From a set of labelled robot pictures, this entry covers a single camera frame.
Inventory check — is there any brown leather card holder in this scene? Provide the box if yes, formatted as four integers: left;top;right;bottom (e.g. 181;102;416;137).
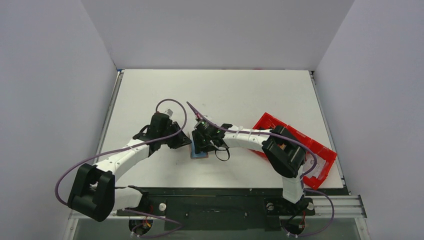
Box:
190;146;209;160

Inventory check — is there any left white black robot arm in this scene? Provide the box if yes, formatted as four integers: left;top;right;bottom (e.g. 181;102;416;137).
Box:
66;112;192;222

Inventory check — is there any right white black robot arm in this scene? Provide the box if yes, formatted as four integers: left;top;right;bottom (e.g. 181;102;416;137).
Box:
191;120;306;204

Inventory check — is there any white card in tray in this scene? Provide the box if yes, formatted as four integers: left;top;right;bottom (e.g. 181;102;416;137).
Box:
303;156;327;179

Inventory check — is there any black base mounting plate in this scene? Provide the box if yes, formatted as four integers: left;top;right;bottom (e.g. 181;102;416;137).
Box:
113;187;316;231

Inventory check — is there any red plastic compartment tray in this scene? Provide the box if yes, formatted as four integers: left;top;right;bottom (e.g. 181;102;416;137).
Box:
253;112;337;190

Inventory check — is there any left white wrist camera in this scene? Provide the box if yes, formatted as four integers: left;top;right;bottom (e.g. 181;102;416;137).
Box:
164;108;174;118

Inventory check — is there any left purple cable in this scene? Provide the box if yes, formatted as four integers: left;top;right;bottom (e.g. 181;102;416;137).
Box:
54;98;188;239

